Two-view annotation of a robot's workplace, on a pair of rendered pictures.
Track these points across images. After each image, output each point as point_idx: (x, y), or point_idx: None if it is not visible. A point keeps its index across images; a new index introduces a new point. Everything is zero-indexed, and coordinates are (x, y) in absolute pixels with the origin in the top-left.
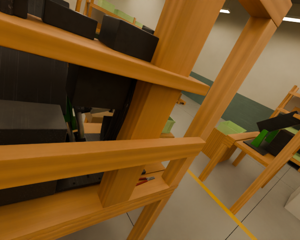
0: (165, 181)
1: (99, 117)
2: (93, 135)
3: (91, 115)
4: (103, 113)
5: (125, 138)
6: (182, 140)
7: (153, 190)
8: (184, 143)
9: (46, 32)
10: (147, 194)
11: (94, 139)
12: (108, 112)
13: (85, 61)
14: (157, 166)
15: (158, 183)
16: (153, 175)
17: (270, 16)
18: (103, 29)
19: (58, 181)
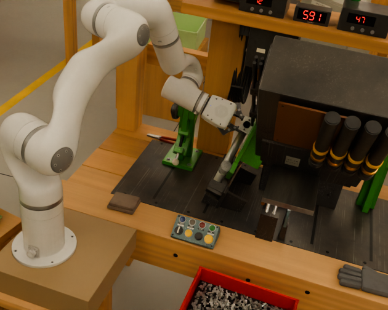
0: (138, 126)
1: (121, 224)
2: (170, 204)
3: (133, 234)
4: (97, 231)
5: (242, 71)
6: (185, 50)
7: (165, 131)
8: (189, 48)
9: (332, 11)
10: (176, 132)
11: (175, 197)
12: (76, 232)
13: None
14: (120, 139)
15: (148, 130)
16: (144, 136)
17: None
18: (286, 7)
19: (257, 172)
